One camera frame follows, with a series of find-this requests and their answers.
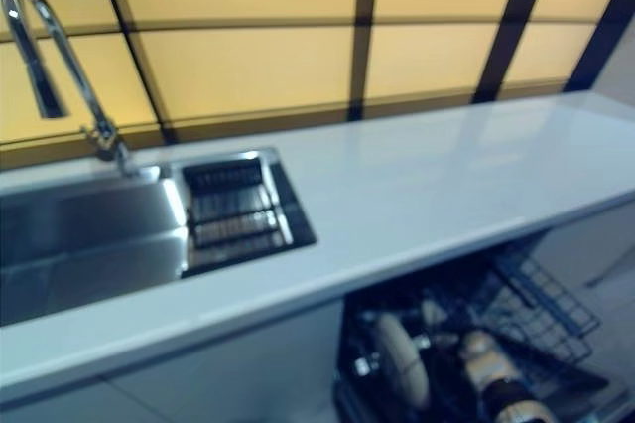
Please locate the right robot hand black glove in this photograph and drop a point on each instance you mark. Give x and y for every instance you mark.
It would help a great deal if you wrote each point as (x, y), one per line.
(449, 341)

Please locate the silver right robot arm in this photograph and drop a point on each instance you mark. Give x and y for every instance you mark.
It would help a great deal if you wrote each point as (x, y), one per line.
(486, 363)

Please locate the open built-in dishwasher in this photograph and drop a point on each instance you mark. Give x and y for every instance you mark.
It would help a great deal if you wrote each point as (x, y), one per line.
(595, 393)

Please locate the narrow white cabinet door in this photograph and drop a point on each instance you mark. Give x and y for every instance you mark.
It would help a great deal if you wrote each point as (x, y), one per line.
(223, 368)

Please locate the black dish drying rack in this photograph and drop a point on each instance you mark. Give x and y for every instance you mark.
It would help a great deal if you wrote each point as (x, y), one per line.
(233, 224)

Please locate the stainless steel sink basin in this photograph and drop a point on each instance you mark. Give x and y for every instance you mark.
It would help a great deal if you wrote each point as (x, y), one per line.
(89, 244)

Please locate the chrome gooseneck kitchen faucet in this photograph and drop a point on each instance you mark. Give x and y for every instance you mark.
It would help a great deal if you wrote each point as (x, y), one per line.
(106, 132)

